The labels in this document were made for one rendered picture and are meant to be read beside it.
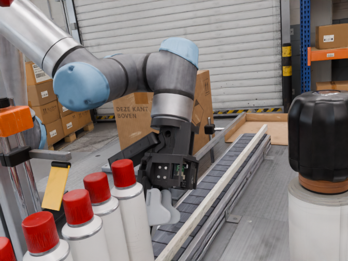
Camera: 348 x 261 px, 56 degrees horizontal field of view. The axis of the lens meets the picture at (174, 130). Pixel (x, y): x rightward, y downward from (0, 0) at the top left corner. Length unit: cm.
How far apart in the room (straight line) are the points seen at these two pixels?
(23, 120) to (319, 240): 38
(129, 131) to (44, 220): 77
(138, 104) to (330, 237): 78
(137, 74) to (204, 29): 417
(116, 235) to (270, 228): 32
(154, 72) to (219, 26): 415
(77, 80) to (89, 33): 493
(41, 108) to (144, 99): 327
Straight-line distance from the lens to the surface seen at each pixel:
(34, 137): 91
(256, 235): 67
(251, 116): 157
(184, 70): 59
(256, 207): 85
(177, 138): 56
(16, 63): 85
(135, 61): 63
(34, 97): 424
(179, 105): 57
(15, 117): 45
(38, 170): 136
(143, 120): 108
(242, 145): 112
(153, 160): 56
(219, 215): 78
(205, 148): 88
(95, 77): 51
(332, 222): 41
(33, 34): 58
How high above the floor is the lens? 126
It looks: 16 degrees down
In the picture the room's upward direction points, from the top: 7 degrees counter-clockwise
